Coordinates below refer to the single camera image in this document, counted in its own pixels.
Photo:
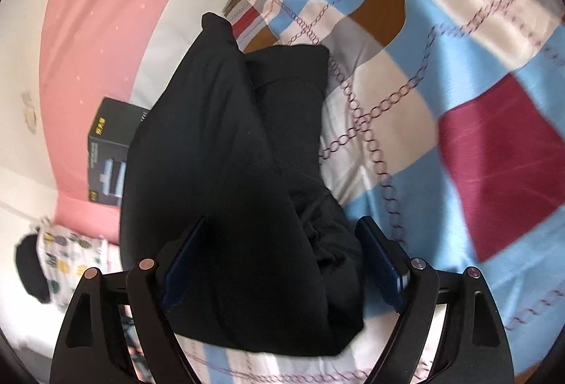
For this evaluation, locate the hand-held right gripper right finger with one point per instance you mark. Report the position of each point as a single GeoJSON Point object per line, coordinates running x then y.
{"type": "Point", "coordinates": [382, 265]}

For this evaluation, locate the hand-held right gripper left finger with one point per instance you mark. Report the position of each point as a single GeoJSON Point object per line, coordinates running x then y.
{"type": "Point", "coordinates": [183, 265]}

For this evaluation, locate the black jacket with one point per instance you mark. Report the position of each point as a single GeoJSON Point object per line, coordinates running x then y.
{"type": "Point", "coordinates": [212, 145]}

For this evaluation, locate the pineapple print white cloth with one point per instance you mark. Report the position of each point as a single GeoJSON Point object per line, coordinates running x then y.
{"type": "Point", "coordinates": [66, 256]}

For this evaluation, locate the black appliance carton box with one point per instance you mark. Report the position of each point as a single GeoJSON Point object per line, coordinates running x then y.
{"type": "Point", "coordinates": [108, 145]}

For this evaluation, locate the dark cloth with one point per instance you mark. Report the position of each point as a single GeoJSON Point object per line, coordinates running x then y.
{"type": "Point", "coordinates": [31, 269]}

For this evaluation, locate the checkered patchwork blanket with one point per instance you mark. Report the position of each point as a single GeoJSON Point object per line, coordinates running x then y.
{"type": "Point", "coordinates": [441, 57]}

